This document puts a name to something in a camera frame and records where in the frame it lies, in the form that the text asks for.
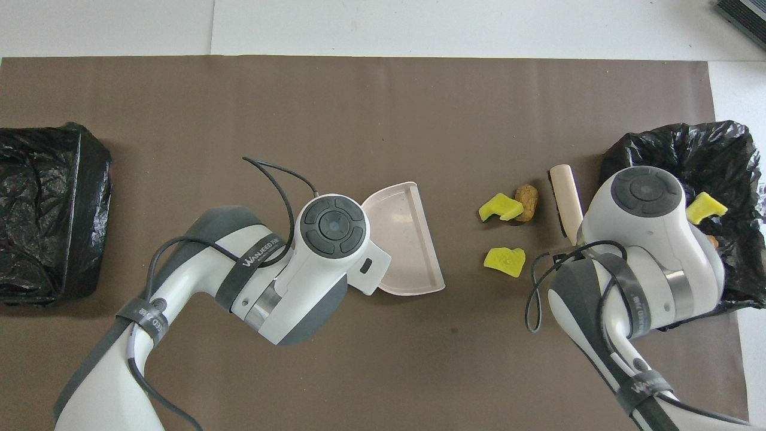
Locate beige hand brush black bristles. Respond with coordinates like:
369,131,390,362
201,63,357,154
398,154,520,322
549,164,584,246

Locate brown lumpy nugget piece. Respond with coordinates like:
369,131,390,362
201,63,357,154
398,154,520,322
513,185,540,223

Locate yellow sponge piece green edge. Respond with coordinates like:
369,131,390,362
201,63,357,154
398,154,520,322
478,193,525,223

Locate small yellow sponge piece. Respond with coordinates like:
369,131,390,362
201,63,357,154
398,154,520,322
686,192,729,226

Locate beige plastic dustpan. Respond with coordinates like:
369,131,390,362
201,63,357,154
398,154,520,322
347,181,446,297

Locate loosely bagged black trash bin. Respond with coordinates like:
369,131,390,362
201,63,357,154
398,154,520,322
600,120,766,332

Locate tightly bagged black trash bin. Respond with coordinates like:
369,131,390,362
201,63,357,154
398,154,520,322
0,122,113,307

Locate brown paper table mat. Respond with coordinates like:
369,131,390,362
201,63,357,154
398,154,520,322
0,56,752,431

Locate dark ribbed device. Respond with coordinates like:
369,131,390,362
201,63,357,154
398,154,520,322
714,0,766,50

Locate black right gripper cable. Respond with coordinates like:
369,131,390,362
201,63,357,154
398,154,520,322
525,241,752,427

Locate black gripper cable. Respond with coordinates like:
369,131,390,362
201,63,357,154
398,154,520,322
525,241,752,427
128,157,320,431

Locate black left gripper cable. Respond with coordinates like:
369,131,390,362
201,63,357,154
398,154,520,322
128,157,320,431

